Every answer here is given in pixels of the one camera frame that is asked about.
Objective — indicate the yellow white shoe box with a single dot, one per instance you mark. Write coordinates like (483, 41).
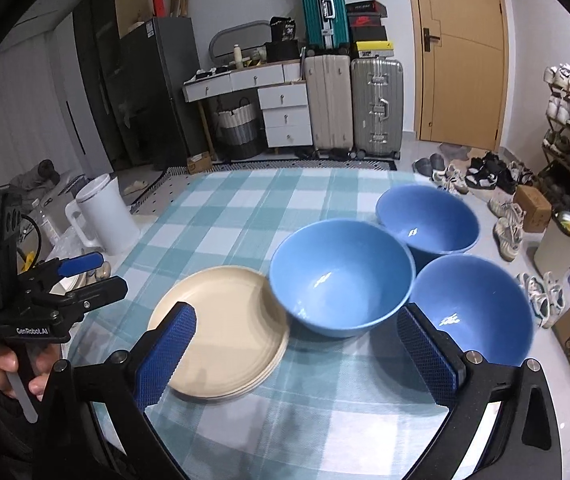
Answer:
(374, 50)

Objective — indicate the teal suitcase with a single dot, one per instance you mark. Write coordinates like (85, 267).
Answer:
(315, 15)

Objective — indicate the tall thin cardboard box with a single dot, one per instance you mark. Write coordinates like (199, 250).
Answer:
(179, 0)

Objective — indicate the white bottle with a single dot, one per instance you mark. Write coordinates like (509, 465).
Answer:
(238, 57)

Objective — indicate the wooden door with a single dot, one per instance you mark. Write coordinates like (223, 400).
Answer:
(465, 60)

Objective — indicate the blue bowl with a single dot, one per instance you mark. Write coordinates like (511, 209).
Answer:
(427, 220)
(340, 280)
(480, 305)

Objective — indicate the black printed bag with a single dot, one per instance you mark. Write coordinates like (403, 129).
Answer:
(284, 29)

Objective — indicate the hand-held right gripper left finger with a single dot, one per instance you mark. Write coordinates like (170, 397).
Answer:
(165, 355)

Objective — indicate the loose scattered shoes group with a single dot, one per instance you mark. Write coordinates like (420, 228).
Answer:
(505, 230)

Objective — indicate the white curtain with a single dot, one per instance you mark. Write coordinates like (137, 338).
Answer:
(25, 110)

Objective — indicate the beige slippers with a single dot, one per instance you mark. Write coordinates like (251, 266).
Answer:
(137, 187)

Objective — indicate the silver suitcase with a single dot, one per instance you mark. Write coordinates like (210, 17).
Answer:
(377, 105)

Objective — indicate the oval grey-framed mirror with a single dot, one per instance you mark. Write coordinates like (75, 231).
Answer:
(215, 40)

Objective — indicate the beige suitcase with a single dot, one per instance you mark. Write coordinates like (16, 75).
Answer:
(327, 105)

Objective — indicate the small brown cardboard box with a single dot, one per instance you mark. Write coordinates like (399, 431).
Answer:
(532, 207)
(199, 163)

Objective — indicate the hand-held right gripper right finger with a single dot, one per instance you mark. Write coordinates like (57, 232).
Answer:
(427, 360)

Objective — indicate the white electric kettle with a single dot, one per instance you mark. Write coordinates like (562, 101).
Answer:
(107, 215)

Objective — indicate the white desk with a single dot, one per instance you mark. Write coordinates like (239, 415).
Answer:
(225, 82)

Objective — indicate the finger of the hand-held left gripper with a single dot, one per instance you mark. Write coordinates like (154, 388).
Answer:
(102, 292)
(82, 262)

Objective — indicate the black glass cabinet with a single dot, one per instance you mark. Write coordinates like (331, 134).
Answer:
(95, 85)

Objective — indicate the dark grey refrigerator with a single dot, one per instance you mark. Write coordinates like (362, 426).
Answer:
(155, 95)

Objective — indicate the red black shoe box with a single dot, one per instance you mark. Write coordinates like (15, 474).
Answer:
(365, 21)

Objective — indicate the white trash bin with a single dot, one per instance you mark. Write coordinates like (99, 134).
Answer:
(555, 250)

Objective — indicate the red paper packet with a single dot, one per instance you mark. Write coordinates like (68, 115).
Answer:
(160, 2)

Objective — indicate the white drawer cabinet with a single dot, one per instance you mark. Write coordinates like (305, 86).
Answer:
(285, 115)

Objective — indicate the flat cardboard sheet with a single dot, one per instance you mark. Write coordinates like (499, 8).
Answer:
(130, 2)

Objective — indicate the grey white woven basket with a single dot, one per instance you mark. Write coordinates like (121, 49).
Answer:
(237, 132)

